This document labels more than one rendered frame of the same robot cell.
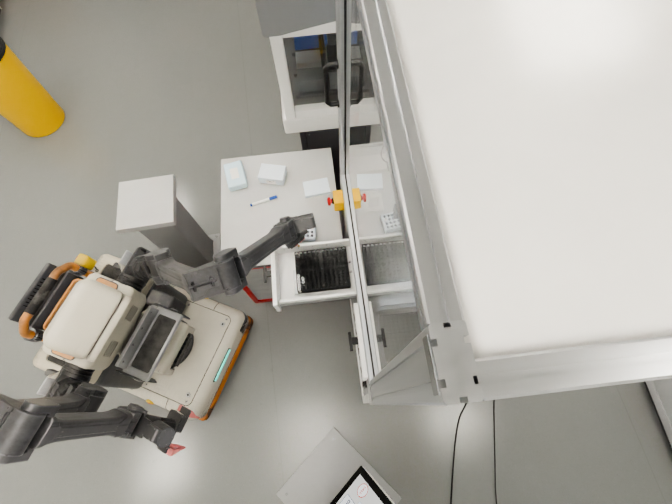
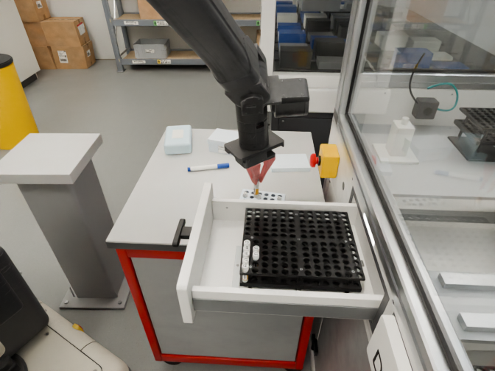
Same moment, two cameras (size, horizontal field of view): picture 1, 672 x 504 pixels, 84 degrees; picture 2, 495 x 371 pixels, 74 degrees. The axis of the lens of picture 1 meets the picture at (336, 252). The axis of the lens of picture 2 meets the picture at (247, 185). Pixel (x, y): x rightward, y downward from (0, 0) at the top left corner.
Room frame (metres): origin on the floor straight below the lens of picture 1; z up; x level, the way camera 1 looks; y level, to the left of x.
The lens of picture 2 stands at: (0.07, 0.11, 1.38)
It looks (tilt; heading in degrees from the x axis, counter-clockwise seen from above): 37 degrees down; 6
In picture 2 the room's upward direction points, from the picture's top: straight up
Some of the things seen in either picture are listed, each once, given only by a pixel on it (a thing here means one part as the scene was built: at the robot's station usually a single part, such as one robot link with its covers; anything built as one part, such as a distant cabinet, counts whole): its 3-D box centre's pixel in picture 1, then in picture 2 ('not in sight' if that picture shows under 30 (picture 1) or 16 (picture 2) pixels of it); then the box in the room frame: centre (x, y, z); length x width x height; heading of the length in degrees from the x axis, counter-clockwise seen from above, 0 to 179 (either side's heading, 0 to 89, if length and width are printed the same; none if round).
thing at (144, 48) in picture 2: not in sight; (152, 48); (4.32, 1.81, 0.22); 0.40 x 0.30 x 0.17; 96
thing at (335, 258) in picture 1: (322, 270); (297, 249); (0.54, 0.06, 0.87); 0.22 x 0.18 x 0.06; 93
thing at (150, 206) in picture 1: (176, 233); (79, 227); (1.00, 0.94, 0.38); 0.30 x 0.30 x 0.76; 6
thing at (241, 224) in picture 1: (289, 236); (233, 252); (0.94, 0.27, 0.38); 0.62 x 0.58 x 0.76; 3
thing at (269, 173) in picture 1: (272, 174); (228, 142); (1.10, 0.30, 0.79); 0.13 x 0.09 x 0.05; 78
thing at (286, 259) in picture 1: (324, 270); (301, 252); (0.54, 0.05, 0.86); 0.40 x 0.26 x 0.06; 93
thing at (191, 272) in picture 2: (275, 275); (199, 244); (0.52, 0.26, 0.87); 0.29 x 0.02 x 0.11; 3
